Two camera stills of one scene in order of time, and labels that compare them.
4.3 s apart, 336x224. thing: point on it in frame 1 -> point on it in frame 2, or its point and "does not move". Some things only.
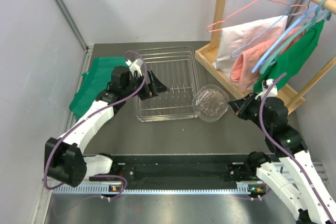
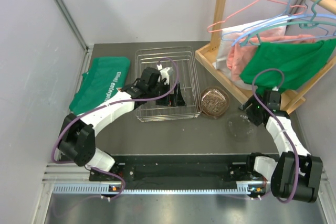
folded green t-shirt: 94,82 does not move
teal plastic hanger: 320,17 -> 308,24
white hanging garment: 235,40 does not move
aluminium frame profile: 65,9 does not move
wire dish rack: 176,67 does not move
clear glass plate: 210,103 -> 240,128
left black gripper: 155,87 -> 168,101
